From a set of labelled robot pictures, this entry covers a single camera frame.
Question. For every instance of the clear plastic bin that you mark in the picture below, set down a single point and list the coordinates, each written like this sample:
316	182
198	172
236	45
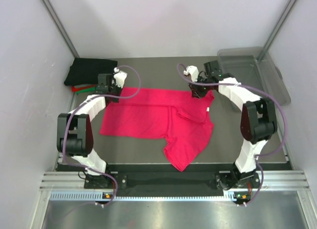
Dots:
252	68

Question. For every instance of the right corner frame post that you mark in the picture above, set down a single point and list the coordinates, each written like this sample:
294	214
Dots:
277	28

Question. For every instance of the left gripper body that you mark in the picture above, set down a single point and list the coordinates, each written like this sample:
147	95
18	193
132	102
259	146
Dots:
115	90

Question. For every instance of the folded red t shirt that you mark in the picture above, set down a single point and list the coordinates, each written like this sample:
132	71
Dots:
82	86

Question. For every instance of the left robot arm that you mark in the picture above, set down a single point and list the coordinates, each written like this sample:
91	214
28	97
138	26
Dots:
74	131

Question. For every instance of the grey cable duct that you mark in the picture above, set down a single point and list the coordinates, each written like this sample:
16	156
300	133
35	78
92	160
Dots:
104	197

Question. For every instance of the corner frame post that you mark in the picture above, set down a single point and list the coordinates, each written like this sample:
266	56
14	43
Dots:
60	27
277	28

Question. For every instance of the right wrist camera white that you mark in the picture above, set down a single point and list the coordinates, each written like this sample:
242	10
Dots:
192	72

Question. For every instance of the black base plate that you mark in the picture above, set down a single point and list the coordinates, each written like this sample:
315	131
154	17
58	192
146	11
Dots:
175	190

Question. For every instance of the aluminium frame rail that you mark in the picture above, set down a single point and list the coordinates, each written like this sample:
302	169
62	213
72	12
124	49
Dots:
273	180

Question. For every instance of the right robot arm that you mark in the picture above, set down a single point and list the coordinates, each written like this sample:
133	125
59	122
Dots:
258	118

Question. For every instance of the pink t shirt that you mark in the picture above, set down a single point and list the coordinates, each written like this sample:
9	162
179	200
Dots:
183	121

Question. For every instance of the folded black t shirt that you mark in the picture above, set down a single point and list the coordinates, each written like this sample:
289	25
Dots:
85	71

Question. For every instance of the left corner frame post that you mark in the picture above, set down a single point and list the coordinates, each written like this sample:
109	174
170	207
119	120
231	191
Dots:
60	27

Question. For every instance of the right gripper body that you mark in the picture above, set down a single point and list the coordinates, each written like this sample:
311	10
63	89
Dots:
200	90

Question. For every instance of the folded green t shirt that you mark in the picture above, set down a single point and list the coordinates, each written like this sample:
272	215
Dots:
83	89

